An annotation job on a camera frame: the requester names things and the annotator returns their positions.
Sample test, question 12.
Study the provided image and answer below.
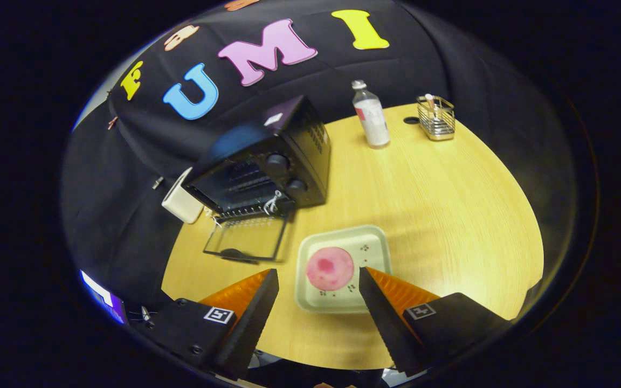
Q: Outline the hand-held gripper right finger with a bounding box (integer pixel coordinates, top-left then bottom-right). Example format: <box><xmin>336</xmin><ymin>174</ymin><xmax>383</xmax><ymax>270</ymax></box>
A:
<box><xmin>358</xmin><ymin>266</ymin><xmax>513</xmax><ymax>378</ymax></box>

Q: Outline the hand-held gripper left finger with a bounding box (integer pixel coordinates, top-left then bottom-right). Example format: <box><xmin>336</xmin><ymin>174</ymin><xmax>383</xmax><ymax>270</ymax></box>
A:
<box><xmin>146</xmin><ymin>268</ymin><xmax>280</xmax><ymax>380</ymax></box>

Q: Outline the pink round food slice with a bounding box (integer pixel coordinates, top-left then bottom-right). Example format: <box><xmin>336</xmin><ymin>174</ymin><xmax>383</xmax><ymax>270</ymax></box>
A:
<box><xmin>306</xmin><ymin>247</ymin><xmax>355</xmax><ymax>292</ymax></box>

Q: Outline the cream square plate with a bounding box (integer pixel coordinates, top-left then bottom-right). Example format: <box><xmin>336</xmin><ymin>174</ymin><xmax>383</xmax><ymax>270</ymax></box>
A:
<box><xmin>294</xmin><ymin>225</ymin><xmax>393</xmax><ymax>314</ymax></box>

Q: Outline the black toaster oven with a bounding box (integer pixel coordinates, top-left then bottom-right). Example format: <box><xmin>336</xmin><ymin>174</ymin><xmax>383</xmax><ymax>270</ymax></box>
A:
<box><xmin>181</xmin><ymin>95</ymin><xmax>332</xmax><ymax>265</ymax></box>

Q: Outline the white toaster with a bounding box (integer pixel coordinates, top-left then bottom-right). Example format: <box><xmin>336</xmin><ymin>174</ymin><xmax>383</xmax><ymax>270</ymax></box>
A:
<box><xmin>161</xmin><ymin>167</ymin><xmax>204</xmax><ymax>224</ymax></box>

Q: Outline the lit screen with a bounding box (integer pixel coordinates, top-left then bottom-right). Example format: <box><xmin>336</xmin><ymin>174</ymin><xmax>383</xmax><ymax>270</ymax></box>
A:
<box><xmin>80</xmin><ymin>269</ymin><xmax>128</xmax><ymax>325</ymax></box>

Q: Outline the clear plastic bottle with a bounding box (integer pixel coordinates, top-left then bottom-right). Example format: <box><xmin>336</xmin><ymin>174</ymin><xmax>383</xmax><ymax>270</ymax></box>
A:
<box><xmin>351</xmin><ymin>80</ymin><xmax>391</xmax><ymax>149</ymax></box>

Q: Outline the metal wire basket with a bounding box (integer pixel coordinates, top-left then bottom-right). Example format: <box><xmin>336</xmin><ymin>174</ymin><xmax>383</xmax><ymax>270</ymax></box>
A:
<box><xmin>416</xmin><ymin>95</ymin><xmax>456</xmax><ymax>142</ymax></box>

